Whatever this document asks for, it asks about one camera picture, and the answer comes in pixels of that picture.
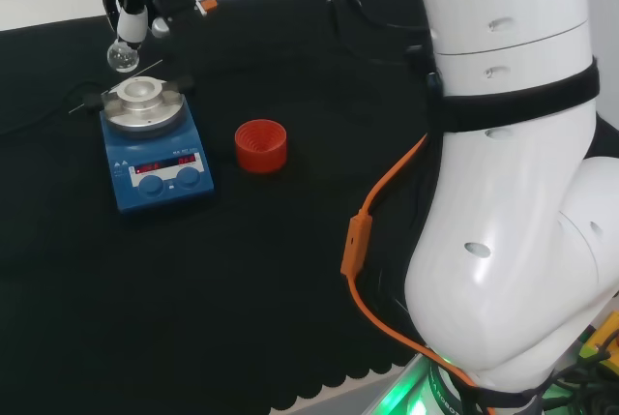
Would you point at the clear round-bottom glass flask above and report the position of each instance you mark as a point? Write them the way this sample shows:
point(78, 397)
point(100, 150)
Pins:
point(122, 56)

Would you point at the heater with blue base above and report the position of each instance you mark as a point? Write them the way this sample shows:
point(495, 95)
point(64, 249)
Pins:
point(155, 154)

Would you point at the thin metal probe rod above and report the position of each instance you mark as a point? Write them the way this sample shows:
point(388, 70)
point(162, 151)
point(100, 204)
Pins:
point(150, 67)

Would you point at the black bench cloth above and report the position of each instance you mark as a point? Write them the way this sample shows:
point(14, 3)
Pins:
point(242, 289)

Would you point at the yellow stop button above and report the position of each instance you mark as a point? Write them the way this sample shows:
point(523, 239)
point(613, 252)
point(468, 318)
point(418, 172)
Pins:
point(602, 337)

